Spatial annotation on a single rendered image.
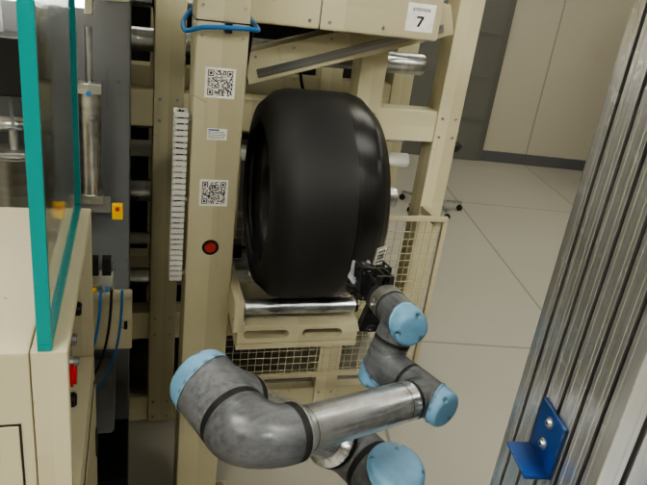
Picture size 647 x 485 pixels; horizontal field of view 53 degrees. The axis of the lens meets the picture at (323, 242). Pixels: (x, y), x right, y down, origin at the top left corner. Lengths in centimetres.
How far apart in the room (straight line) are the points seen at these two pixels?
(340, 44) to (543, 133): 574
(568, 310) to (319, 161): 83
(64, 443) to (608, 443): 76
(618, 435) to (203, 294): 127
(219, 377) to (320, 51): 130
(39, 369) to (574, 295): 75
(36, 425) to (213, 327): 94
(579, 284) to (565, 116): 685
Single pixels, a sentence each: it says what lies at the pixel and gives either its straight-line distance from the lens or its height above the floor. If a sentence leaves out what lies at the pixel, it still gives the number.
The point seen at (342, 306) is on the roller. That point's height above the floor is 91.
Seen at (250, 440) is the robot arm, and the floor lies 116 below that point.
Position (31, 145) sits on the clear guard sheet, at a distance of 87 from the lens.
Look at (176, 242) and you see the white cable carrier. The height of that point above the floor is 107.
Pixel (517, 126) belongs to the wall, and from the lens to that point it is 758.
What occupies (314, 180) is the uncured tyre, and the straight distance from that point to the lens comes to 158.
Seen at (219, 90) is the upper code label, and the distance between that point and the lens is 167.
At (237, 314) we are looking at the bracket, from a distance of 178.
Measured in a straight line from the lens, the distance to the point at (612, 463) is 90.
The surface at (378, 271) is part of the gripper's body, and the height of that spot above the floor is 121.
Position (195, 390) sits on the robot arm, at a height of 117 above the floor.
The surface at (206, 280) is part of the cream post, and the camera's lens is 185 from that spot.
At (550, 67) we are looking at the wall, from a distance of 756.
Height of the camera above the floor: 181
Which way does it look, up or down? 23 degrees down
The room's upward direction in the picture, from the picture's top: 8 degrees clockwise
